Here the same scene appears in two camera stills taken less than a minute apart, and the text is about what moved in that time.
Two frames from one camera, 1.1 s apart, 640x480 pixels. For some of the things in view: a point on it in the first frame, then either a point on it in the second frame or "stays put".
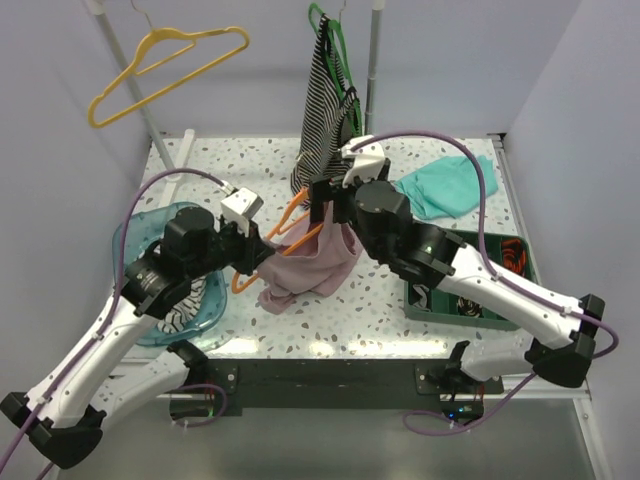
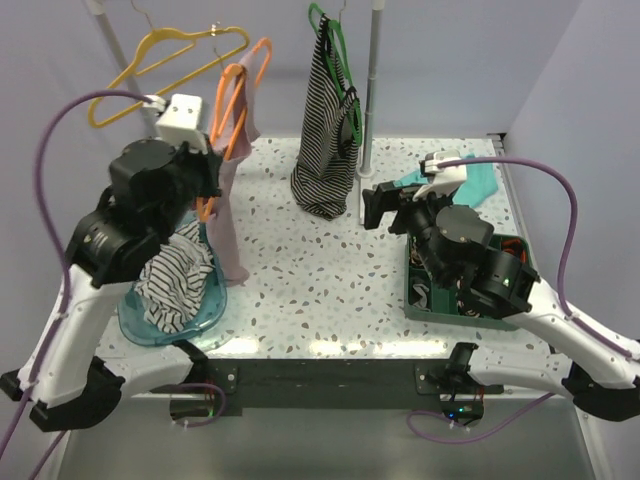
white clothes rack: (174, 151) stays put
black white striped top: (327, 106) stays put
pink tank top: (313, 258) to (232, 126)
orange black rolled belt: (513, 255) stays put
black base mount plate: (230, 385) stays put
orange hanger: (278, 230) to (205, 212)
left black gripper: (254, 250) to (183, 151)
